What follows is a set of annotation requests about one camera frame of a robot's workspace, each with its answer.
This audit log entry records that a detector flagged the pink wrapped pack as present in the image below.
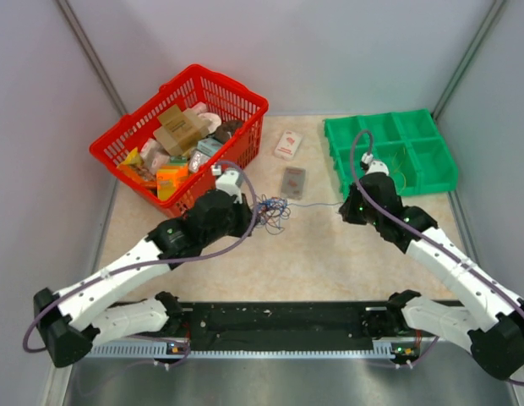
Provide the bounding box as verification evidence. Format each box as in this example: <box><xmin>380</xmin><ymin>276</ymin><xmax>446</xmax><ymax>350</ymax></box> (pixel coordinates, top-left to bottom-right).
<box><xmin>139</xmin><ymin>138</ymin><xmax>170</xmax><ymax>170</ymax></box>

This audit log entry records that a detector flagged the brown cardboard box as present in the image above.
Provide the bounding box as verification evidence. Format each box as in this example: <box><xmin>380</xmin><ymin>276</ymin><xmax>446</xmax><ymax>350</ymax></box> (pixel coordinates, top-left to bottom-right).
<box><xmin>153</xmin><ymin>105</ymin><xmax>209</xmax><ymax>156</ymax></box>

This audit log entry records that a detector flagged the orange snack box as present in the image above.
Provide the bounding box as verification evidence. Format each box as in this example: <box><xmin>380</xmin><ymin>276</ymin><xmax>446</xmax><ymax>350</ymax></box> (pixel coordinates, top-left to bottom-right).
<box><xmin>156</xmin><ymin>166</ymin><xmax>189</xmax><ymax>201</ymax></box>

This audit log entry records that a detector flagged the clear plastic card case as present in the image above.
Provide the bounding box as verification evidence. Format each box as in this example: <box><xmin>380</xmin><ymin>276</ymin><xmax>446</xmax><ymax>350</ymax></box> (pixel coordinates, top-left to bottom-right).
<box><xmin>280</xmin><ymin>167</ymin><xmax>307</xmax><ymax>200</ymax></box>

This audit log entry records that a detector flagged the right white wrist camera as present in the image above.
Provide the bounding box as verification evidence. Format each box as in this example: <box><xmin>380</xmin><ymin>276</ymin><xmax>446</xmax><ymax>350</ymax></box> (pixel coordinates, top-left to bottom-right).
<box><xmin>360</xmin><ymin>153</ymin><xmax>390</xmax><ymax>176</ymax></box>

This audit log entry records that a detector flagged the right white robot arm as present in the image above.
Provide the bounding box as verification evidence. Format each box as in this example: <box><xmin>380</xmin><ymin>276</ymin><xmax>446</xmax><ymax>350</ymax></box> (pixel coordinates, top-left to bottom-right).
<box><xmin>339</xmin><ymin>173</ymin><xmax>524</xmax><ymax>381</ymax></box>

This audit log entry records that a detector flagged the teal small box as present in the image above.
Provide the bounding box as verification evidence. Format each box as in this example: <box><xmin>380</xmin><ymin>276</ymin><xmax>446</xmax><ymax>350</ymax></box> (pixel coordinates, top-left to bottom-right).
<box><xmin>197</xmin><ymin>137</ymin><xmax>223</xmax><ymax>157</ymax></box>

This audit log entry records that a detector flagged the white slotted cable duct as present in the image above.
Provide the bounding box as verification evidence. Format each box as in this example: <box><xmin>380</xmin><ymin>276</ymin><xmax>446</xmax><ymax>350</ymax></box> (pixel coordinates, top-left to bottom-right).
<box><xmin>86</xmin><ymin>341</ymin><xmax>189</xmax><ymax>359</ymax></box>

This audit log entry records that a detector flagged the white red card box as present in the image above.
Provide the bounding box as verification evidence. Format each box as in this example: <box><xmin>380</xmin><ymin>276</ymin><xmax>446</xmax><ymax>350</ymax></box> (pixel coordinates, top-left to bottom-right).
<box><xmin>274</xmin><ymin>130</ymin><xmax>303</xmax><ymax>161</ymax></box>

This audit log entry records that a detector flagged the coloured wire bundle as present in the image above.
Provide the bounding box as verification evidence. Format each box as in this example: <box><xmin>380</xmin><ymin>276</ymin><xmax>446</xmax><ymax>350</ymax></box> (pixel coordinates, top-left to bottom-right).
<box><xmin>254</xmin><ymin>193</ymin><xmax>291</xmax><ymax>236</ymax></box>

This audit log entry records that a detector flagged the red plastic basket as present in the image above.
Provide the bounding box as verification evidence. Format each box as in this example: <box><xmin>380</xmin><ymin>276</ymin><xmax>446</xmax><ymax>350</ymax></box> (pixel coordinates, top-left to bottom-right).
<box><xmin>90</xmin><ymin>64</ymin><xmax>269</xmax><ymax>217</ymax></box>

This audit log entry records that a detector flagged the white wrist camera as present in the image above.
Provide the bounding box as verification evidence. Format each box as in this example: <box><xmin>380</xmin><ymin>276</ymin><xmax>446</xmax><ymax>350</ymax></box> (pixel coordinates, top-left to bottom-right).
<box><xmin>211</xmin><ymin>164</ymin><xmax>243</xmax><ymax>201</ymax></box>
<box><xmin>360</xmin><ymin>153</ymin><xmax>390</xmax><ymax>176</ymax></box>

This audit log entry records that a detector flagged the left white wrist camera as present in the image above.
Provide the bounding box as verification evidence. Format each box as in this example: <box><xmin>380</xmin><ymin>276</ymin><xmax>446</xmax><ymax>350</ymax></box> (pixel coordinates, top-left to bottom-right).
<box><xmin>211</xmin><ymin>164</ymin><xmax>243</xmax><ymax>201</ymax></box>

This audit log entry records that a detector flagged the yellow snack packet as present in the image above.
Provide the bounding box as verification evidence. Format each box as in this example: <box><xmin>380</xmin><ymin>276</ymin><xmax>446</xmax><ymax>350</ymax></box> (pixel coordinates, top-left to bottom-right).
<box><xmin>117</xmin><ymin>148</ymin><xmax>157</xmax><ymax>189</ymax></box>

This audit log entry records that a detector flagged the white pink pouch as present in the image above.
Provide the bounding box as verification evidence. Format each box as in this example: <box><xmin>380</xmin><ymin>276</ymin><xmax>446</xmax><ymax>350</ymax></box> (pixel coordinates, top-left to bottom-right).
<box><xmin>190</xmin><ymin>101</ymin><xmax>222</xmax><ymax>134</ymax></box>

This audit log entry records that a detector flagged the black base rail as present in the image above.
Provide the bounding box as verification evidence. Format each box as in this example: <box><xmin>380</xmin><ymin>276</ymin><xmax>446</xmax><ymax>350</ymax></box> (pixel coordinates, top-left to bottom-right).
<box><xmin>117</xmin><ymin>300</ymin><xmax>470</xmax><ymax>353</ymax></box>

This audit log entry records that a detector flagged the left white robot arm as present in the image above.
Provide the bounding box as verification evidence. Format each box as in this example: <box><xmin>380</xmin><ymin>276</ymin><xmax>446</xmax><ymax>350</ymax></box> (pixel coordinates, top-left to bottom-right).
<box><xmin>28</xmin><ymin>188</ymin><xmax>255</xmax><ymax>368</ymax></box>

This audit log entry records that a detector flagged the yellow wire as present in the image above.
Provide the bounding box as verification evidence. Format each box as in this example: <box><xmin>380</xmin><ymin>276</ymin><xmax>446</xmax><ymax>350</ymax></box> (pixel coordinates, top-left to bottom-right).
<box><xmin>386</xmin><ymin>147</ymin><xmax>411</xmax><ymax>195</ymax></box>

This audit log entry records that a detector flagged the dark brown round item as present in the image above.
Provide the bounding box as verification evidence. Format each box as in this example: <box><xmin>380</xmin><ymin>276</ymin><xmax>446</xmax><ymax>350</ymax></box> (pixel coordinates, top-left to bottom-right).
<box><xmin>213</xmin><ymin>120</ymin><xmax>243</xmax><ymax>144</ymax></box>

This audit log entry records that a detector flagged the green compartment tray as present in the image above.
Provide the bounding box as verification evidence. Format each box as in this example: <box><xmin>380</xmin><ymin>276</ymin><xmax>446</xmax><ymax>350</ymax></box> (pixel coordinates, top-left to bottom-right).
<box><xmin>324</xmin><ymin>109</ymin><xmax>458</xmax><ymax>197</ymax></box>

